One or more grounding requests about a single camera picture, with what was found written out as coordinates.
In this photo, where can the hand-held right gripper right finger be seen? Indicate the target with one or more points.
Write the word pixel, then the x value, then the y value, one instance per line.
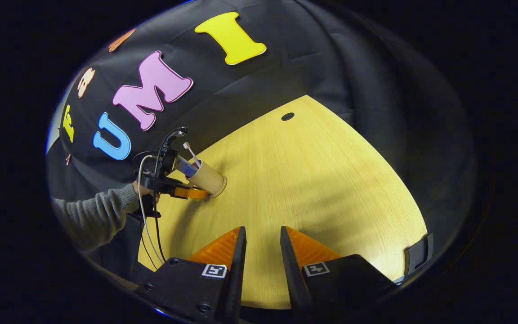
pixel 288 274

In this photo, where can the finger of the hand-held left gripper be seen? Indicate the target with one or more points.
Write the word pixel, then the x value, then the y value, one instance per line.
pixel 189 193

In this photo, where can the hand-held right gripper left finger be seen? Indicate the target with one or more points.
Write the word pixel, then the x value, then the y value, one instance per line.
pixel 239 270

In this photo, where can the white toothpaste tube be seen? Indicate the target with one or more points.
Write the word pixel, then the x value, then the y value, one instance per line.
pixel 186 167

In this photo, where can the white toothbrush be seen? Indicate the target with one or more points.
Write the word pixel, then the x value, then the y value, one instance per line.
pixel 191 153

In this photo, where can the pink cloth clip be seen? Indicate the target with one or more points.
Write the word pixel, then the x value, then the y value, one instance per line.
pixel 68 159

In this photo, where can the black desk grommet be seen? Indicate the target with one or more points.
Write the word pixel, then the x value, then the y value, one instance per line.
pixel 288 116

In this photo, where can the black backdrop cloth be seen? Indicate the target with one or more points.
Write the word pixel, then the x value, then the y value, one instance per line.
pixel 331 72

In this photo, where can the black desk edge bracket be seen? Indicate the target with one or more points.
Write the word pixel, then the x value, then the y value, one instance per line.
pixel 418 254

